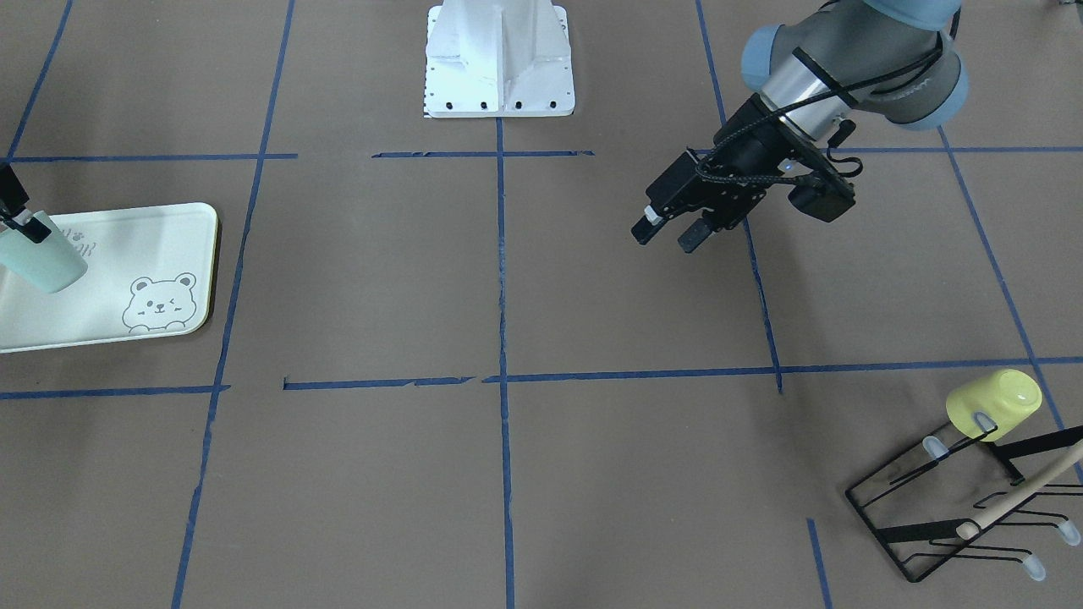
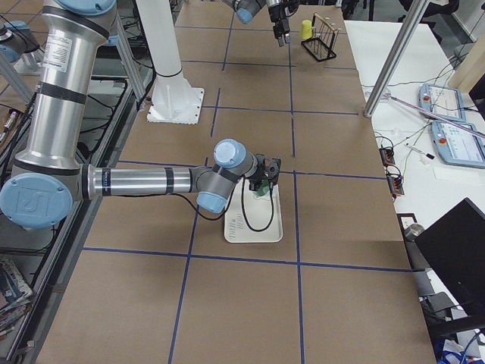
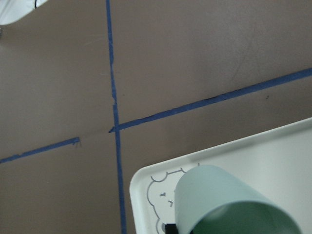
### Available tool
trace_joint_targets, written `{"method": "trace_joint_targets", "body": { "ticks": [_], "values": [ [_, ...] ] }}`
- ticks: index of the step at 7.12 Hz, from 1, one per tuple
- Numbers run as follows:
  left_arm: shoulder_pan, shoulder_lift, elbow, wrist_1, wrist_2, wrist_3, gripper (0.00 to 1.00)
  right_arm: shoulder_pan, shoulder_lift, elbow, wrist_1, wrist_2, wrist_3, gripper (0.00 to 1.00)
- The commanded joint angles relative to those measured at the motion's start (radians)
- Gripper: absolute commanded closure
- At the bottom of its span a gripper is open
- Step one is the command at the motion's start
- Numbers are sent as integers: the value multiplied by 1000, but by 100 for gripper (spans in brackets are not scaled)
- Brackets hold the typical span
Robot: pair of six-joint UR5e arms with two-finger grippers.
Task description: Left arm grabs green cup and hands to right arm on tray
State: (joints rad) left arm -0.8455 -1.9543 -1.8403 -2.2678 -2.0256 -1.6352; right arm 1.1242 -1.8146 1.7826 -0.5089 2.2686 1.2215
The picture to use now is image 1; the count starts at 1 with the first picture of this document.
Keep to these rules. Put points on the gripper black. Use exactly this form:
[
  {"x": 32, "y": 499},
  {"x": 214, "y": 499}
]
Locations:
[
  {"x": 746, "y": 150},
  {"x": 10, "y": 203}
]

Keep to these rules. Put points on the pale green cup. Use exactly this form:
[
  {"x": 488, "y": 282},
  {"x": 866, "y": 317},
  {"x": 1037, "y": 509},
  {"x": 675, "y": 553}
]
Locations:
[{"x": 51, "y": 266}]

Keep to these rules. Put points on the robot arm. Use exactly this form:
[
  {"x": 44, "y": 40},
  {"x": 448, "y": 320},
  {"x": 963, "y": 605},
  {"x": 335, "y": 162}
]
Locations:
[{"x": 846, "y": 19}]

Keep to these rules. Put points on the white bear tray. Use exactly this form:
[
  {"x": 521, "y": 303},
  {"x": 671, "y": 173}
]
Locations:
[{"x": 150, "y": 274}]

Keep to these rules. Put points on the yellow cup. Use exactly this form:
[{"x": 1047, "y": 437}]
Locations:
[{"x": 1005, "y": 396}]

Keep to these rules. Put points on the camera cable black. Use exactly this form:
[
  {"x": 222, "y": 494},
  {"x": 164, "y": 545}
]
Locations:
[{"x": 912, "y": 77}]

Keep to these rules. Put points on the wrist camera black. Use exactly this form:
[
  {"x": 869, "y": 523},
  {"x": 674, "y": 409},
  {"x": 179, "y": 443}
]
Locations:
[{"x": 823, "y": 193}]

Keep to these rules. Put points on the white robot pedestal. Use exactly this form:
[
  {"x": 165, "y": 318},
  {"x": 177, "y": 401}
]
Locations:
[{"x": 498, "y": 59}]

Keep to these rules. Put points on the black wire cup rack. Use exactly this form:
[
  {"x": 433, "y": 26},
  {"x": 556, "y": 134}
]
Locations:
[{"x": 939, "y": 499}]

